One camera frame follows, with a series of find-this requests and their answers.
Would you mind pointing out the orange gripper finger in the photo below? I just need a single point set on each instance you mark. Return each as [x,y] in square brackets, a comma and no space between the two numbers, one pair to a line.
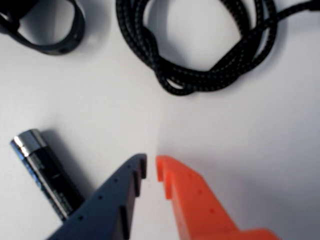
[200,207]

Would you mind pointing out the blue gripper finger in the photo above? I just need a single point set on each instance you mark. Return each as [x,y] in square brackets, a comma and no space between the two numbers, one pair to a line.
[105,207]

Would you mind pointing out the black cylindrical battery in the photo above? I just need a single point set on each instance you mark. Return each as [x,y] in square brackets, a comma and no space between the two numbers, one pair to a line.
[47,175]

